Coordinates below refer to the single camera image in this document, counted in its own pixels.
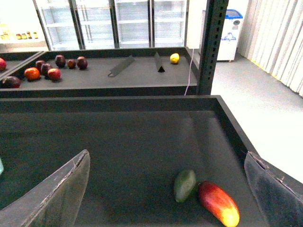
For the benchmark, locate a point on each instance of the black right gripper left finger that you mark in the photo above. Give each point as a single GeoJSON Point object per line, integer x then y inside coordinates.
{"type": "Point", "coordinates": [55, 202]}

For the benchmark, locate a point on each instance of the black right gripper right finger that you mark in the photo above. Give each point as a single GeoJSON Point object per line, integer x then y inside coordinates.
{"type": "Point", "coordinates": [278, 195]}

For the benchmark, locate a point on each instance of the red apple back shelf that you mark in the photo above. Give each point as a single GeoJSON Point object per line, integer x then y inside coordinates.
{"type": "Point", "coordinates": [54, 74]}

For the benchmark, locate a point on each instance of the red orange mango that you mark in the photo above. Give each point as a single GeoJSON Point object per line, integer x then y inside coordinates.
{"type": "Point", "coordinates": [219, 203]}

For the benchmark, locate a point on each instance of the green avocado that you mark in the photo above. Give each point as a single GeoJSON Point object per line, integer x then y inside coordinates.
{"type": "Point", "coordinates": [184, 184]}

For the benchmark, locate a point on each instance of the dark purple fruit front left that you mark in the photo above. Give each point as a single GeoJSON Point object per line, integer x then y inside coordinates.
{"type": "Point", "coordinates": [10, 82]}

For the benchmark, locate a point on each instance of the dark purple fruit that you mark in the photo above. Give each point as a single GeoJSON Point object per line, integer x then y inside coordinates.
{"type": "Point", "coordinates": [10, 82]}
{"type": "Point", "coordinates": [60, 61]}
{"type": "Point", "coordinates": [45, 68]}
{"type": "Point", "coordinates": [82, 63]}

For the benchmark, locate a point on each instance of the orange round fruit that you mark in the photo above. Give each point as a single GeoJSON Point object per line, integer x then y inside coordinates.
{"type": "Point", "coordinates": [32, 74]}

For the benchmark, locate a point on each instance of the dark purple fruit middle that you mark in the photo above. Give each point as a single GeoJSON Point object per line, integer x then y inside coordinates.
{"type": "Point", "coordinates": [45, 68]}

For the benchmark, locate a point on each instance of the small dark red fruit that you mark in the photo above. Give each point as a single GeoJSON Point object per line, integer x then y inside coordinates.
{"type": "Point", "coordinates": [71, 63]}

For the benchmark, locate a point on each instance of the dark purple fruit right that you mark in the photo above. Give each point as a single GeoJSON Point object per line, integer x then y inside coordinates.
{"type": "Point", "coordinates": [82, 63]}

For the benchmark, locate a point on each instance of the dark purple fruit back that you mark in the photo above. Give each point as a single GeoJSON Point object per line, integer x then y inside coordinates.
{"type": "Point", "coordinates": [60, 61]}

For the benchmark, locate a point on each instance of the red fruit far left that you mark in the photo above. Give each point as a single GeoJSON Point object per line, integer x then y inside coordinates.
{"type": "Point", "coordinates": [3, 64]}

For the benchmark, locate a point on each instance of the white blue chest freezer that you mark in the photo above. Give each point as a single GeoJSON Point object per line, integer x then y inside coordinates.
{"type": "Point", "coordinates": [230, 35]}

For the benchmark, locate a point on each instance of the yellow lemon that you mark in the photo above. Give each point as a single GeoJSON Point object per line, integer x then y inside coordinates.
{"type": "Point", "coordinates": [174, 58]}

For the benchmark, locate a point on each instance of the black triangular divider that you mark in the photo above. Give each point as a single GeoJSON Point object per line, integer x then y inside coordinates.
{"type": "Point", "coordinates": [158, 63]}

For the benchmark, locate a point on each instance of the glass door refrigerator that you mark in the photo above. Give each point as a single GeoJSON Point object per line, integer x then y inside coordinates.
{"type": "Point", "coordinates": [113, 24]}

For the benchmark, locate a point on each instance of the black flat metal bracket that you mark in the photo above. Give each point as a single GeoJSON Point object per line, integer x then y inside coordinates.
{"type": "Point", "coordinates": [121, 66]}

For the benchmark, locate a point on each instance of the black metal shelf post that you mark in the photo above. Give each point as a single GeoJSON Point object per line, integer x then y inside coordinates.
{"type": "Point", "coordinates": [212, 33]}

